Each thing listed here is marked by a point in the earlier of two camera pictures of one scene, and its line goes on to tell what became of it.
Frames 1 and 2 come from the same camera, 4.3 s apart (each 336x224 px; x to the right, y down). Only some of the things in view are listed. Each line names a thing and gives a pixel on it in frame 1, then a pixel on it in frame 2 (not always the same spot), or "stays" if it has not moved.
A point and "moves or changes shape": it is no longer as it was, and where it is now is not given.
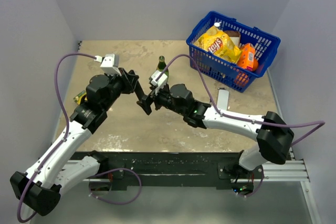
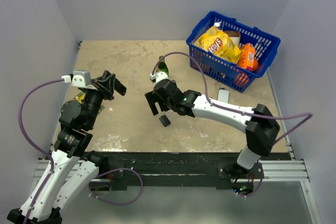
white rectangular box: x=222 y=100 stays
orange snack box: x=246 y=56 stays
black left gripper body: x=125 y=86 → x=106 y=93
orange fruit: x=241 y=78 stays
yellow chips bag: x=216 y=42 stays
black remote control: x=139 y=92 moves or changes shape
